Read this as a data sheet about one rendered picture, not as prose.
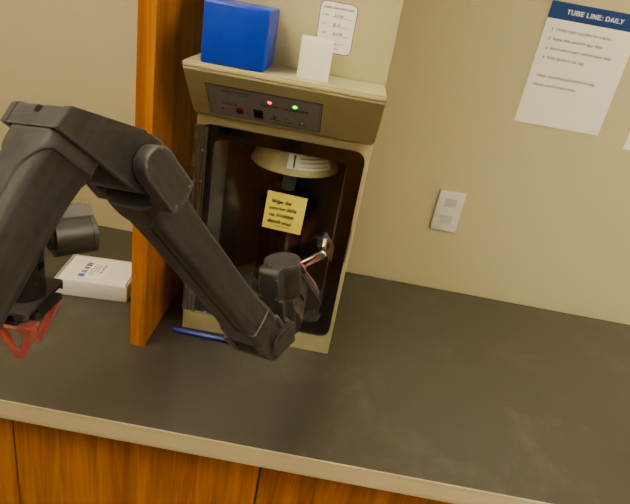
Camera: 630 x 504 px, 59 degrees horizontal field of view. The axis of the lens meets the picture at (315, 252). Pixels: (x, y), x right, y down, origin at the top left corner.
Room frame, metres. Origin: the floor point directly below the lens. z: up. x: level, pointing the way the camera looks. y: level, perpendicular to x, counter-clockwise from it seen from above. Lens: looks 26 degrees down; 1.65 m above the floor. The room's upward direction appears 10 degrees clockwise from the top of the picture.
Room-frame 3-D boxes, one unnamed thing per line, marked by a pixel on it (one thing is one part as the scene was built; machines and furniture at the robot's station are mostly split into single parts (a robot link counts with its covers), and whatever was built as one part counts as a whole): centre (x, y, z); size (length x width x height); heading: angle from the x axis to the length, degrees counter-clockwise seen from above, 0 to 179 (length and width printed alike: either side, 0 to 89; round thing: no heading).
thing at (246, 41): (0.93, 0.18, 1.56); 0.10 x 0.10 x 0.09; 0
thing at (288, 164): (0.98, 0.09, 1.19); 0.30 x 0.01 x 0.40; 89
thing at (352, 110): (0.93, 0.09, 1.46); 0.32 x 0.12 x 0.10; 90
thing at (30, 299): (0.66, 0.40, 1.21); 0.10 x 0.07 x 0.07; 179
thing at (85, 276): (1.09, 0.48, 0.96); 0.16 x 0.12 x 0.04; 95
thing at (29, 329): (0.65, 0.40, 1.13); 0.07 x 0.07 x 0.09; 89
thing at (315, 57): (0.93, 0.06, 1.54); 0.05 x 0.05 x 0.06; 4
